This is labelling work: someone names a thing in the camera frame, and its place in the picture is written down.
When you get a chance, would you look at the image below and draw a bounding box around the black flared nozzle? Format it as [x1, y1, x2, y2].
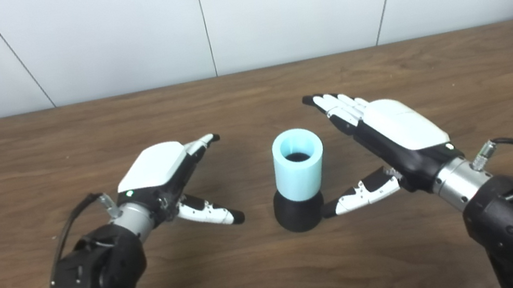
[264, 149, 330, 237]

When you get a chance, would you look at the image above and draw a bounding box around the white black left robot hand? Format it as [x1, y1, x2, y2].
[109, 130, 247, 244]

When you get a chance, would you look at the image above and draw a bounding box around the light blue cylinder cup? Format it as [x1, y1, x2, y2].
[267, 124, 333, 206]

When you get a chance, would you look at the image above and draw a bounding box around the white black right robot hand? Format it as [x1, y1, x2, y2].
[301, 70, 471, 220]

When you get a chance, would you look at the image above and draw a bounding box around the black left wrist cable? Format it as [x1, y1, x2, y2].
[37, 188, 131, 286]

